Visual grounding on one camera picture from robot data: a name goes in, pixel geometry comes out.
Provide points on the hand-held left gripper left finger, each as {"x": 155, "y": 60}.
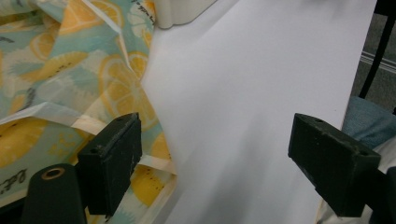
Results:
{"x": 109, "y": 165}

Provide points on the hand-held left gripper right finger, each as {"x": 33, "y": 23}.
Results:
{"x": 333, "y": 161}

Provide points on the lemon print cloth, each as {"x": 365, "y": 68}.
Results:
{"x": 77, "y": 71}

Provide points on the blue cloth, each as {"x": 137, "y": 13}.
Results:
{"x": 369, "y": 121}

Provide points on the black metal stand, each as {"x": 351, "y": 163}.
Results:
{"x": 378, "y": 53}

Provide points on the cream white container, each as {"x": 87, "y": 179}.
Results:
{"x": 177, "y": 12}

